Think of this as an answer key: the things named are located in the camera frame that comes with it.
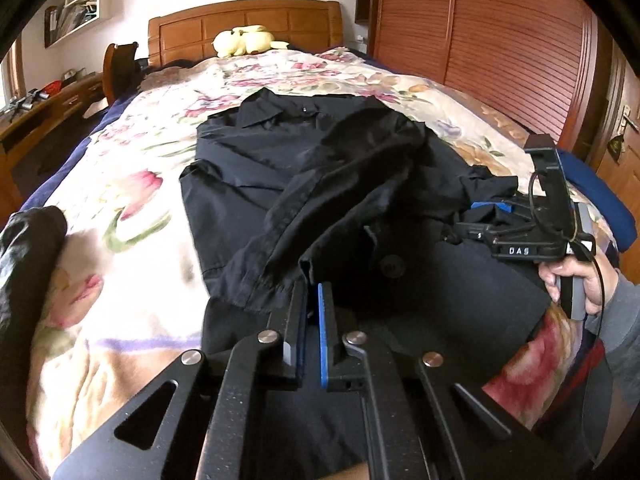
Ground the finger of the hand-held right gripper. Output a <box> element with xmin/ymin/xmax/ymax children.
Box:
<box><xmin>470</xmin><ymin>201</ymin><xmax>526</xmax><ymax>222</ymax></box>
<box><xmin>452</xmin><ymin>222</ymin><xmax>501</xmax><ymax>246</ymax></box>

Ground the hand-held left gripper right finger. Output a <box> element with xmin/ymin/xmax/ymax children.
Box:
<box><xmin>317</xmin><ymin>281</ymin><xmax>576</xmax><ymax>480</ymax></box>

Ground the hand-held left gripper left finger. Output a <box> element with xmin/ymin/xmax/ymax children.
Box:
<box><xmin>52</xmin><ymin>280</ymin><xmax>308</xmax><ymax>480</ymax></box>

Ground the black button coat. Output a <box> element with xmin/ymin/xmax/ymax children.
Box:
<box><xmin>179</xmin><ymin>87</ymin><xmax>551</xmax><ymax>480</ymax></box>

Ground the person's right forearm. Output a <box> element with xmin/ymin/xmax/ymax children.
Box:
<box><xmin>585</xmin><ymin>270</ymin><xmax>640</xmax><ymax>461</ymax></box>

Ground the person's right hand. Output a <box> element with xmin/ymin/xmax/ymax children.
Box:
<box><xmin>539</xmin><ymin>252</ymin><xmax>621</xmax><ymax>317</ymax></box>

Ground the blue folded garment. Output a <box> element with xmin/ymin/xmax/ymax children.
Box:
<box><xmin>557</xmin><ymin>149</ymin><xmax>638</xmax><ymax>251</ymax></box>

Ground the wooden door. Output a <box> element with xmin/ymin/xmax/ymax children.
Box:
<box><xmin>597</xmin><ymin>45</ymin><xmax>640</xmax><ymax>201</ymax></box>

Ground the wooden slatted wardrobe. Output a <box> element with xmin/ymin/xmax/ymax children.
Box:
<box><xmin>355</xmin><ymin>0</ymin><xmax>613</xmax><ymax>161</ymax></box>

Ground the floral blanket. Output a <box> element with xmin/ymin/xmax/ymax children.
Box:
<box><xmin>25</xmin><ymin>46</ymin><xmax>621</xmax><ymax>476</ymax></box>

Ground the dark grey crinkled garment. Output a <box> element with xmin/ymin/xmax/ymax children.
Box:
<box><xmin>0</xmin><ymin>206</ymin><xmax>68</xmax><ymax>361</ymax></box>

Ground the yellow plush toy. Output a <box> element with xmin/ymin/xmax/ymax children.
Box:
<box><xmin>212</xmin><ymin>24</ymin><xmax>291</xmax><ymax>58</ymax></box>

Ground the wooden chair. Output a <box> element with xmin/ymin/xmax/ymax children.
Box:
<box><xmin>102</xmin><ymin>42</ymin><xmax>151</xmax><ymax>106</ymax></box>

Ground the wooden bed headboard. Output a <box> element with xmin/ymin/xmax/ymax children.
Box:
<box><xmin>147</xmin><ymin>0</ymin><xmax>345</xmax><ymax>68</ymax></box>

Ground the wooden desk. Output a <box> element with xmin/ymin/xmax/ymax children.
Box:
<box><xmin>0</xmin><ymin>72</ymin><xmax>106</xmax><ymax>216</ymax></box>

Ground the white wall shelf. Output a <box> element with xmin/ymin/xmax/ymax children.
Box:
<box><xmin>44</xmin><ymin>0</ymin><xmax>113</xmax><ymax>50</ymax></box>

